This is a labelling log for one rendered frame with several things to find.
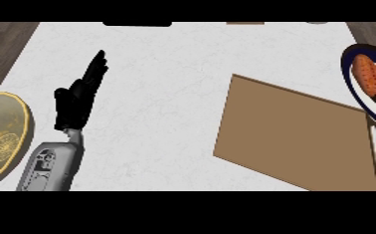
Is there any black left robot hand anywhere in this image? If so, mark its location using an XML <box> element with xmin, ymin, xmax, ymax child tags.
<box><xmin>53</xmin><ymin>49</ymin><xmax>111</xmax><ymax>132</ymax></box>

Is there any gold rimmed plate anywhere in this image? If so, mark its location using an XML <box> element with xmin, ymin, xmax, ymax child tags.
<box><xmin>0</xmin><ymin>91</ymin><xmax>36</xmax><ymax>181</ymax></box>

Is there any white tray with navy rim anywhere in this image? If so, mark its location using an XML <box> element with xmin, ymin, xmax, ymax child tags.
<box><xmin>340</xmin><ymin>43</ymin><xmax>376</xmax><ymax>166</ymax></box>

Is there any orange sweet potato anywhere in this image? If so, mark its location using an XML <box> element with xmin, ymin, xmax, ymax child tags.
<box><xmin>351</xmin><ymin>54</ymin><xmax>376</xmax><ymax>99</ymax></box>

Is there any black appliance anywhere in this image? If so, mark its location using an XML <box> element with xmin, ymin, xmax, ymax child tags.
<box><xmin>102</xmin><ymin>21</ymin><xmax>174</xmax><ymax>28</ymax></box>

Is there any brown wooden object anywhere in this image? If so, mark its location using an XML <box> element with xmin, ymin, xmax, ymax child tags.
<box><xmin>225</xmin><ymin>21</ymin><xmax>266</xmax><ymax>26</ymax></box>

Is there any brown cutting board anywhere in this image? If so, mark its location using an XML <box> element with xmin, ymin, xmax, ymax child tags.
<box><xmin>211</xmin><ymin>73</ymin><xmax>376</xmax><ymax>192</ymax></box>

